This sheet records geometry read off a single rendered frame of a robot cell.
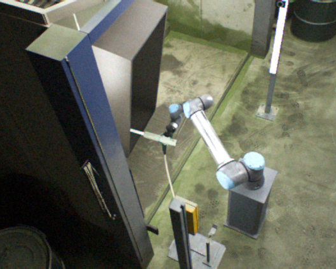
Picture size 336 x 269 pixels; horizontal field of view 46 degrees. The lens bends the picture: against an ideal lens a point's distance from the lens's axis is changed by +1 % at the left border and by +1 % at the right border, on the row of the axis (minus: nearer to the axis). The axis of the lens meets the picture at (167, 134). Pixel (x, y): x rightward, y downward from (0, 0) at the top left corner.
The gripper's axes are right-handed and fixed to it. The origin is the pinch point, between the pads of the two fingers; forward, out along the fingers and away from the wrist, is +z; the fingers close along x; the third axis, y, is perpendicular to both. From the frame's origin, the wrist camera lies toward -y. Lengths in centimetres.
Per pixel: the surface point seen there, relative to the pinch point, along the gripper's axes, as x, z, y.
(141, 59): 33, -32, -58
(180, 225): -59, 121, -89
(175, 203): -56, 119, -102
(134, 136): 29.3, -2.2, 5.9
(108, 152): -12, 101, -100
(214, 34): 13, -200, 12
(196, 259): -64, 101, -19
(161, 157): 11, -20, 46
